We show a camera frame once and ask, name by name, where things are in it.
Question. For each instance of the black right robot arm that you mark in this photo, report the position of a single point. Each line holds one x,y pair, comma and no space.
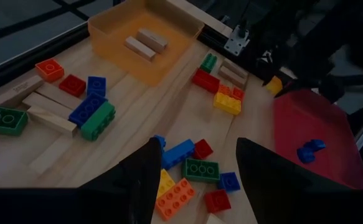
318,43

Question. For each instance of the red long toy brick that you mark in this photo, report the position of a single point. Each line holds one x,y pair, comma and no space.
205,81

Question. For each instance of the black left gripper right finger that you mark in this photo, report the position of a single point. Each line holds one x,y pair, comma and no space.
285,89

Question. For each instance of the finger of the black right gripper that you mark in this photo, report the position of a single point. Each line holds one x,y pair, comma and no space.
267,78
277,189

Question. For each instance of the green long toy brick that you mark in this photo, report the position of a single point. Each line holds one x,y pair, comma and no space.
200,170
98,120

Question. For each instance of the black frame rail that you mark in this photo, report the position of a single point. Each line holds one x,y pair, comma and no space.
218,39

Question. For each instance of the silver metal bracket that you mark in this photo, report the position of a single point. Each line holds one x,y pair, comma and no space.
237,40

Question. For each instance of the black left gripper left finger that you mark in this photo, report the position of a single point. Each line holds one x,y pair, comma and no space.
128,193

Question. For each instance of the yellow long toy brick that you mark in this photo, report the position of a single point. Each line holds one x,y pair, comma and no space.
165,183

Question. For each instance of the peach plastic bin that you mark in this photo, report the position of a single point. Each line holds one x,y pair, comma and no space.
156,31

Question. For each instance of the orange long toy brick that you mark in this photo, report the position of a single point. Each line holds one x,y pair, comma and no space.
175,199

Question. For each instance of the orange small toy brick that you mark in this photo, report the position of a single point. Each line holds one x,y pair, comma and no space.
224,90

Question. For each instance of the blue long toy brick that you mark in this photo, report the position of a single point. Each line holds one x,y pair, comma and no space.
177,153
87,109

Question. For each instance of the pink plastic bin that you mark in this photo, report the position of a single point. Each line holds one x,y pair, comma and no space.
312,124

